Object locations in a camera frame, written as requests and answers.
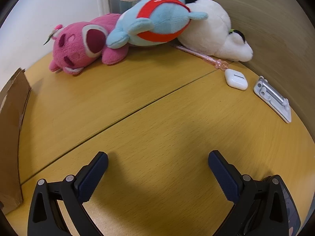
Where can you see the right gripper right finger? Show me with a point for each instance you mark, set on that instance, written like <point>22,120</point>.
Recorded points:
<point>263,207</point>

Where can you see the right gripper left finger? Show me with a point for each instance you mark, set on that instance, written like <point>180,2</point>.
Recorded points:
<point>45,217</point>

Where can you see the silver folding phone stand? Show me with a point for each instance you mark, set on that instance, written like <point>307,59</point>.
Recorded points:
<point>273,99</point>

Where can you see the brown cardboard box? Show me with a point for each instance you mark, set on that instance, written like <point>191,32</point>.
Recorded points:
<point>14,98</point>

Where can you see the white earbuds case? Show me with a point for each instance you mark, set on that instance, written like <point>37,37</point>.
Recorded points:
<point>235,79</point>

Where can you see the pink crystal pen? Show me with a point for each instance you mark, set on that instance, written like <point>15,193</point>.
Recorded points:
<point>217,63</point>

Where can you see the pink bear plush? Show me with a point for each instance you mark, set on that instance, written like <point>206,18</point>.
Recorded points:
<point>79,44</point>

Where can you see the white dog plush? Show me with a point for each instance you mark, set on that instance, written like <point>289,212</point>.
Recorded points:
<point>214,36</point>

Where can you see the blue dolphin plush red vest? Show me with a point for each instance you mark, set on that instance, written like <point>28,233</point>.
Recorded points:
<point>152,22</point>

